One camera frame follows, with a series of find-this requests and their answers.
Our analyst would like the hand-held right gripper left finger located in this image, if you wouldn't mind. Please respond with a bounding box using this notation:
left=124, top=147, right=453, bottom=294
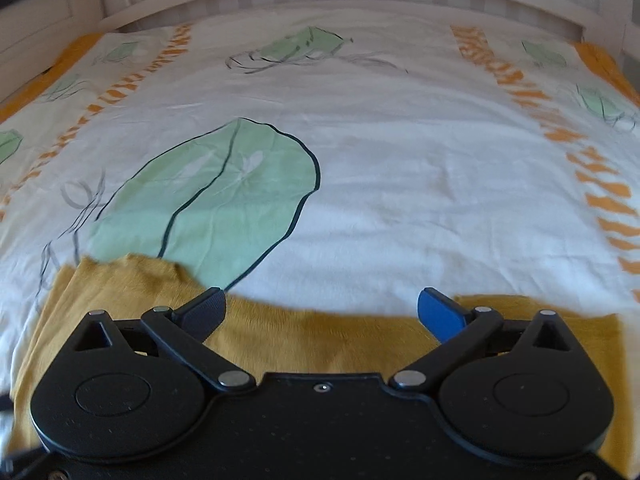
left=65, top=287, right=256, bottom=394

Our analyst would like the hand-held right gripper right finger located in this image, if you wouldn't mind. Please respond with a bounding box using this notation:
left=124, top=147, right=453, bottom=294
left=389, top=287, right=583, bottom=394

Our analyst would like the mustard yellow knit sweater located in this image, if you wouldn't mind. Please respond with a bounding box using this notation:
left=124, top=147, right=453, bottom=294
left=12, top=252, right=621, bottom=467

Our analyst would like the leaf printed duvet cover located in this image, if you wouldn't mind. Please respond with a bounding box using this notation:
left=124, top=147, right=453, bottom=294
left=0, top=7, right=640, bottom=480

